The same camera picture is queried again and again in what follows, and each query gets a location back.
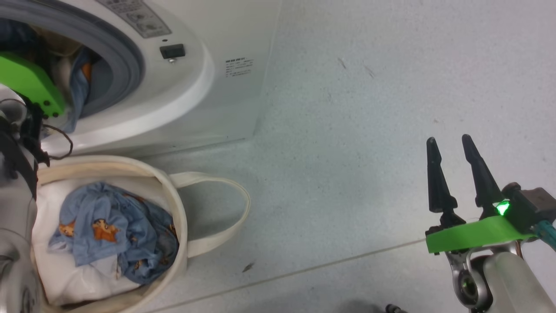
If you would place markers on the grey warning sticker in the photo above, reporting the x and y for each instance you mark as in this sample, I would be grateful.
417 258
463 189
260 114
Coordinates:
134 15

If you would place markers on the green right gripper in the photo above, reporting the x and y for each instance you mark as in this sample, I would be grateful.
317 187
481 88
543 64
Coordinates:
478 234

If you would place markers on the white front-load washing machine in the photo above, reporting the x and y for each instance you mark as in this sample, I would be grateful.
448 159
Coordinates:
226 34

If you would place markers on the white cushion liner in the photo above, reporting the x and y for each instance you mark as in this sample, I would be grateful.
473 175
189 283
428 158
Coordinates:
69 282

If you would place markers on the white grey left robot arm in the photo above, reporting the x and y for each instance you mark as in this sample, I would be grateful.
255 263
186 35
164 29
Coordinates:
15 217

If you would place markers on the cream canvas laundry basket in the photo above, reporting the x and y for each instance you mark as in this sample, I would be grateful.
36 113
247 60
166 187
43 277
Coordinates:
178 208

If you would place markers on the pale blue and white garment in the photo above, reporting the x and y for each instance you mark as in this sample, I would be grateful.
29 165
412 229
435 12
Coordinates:
80 87

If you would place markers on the blue bear print garment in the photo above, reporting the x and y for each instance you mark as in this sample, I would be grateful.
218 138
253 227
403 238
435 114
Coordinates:
130 234

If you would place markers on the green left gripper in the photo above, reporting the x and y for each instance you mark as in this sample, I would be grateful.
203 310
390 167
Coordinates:
26 78

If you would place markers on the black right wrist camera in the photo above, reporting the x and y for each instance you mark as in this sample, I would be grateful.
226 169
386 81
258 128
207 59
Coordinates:
530 204

